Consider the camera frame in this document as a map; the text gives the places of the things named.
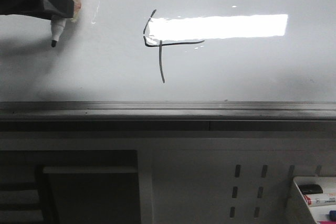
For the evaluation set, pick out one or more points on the white whiteboard marker with tape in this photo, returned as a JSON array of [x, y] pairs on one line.
[[58, 23]]

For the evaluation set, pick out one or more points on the white glossy whiteboard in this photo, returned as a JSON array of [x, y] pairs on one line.
[[175, 50]]

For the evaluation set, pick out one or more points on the grey aluminium whiteboard tray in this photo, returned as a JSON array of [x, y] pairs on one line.
[[171, 116]]

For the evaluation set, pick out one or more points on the dark cabinet with white shelf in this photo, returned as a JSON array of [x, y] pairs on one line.
[[70, 187]]

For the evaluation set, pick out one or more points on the white perforated metal panel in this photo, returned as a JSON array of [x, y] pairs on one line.
[[225, 180]]

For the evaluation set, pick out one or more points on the black marker in bin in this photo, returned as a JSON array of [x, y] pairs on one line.
[[310, 189]]

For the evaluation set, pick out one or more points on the white marker storage bin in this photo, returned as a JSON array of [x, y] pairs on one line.
[[297, 210]]

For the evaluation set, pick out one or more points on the red white marker in bin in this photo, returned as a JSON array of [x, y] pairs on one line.
[[315, 200]]

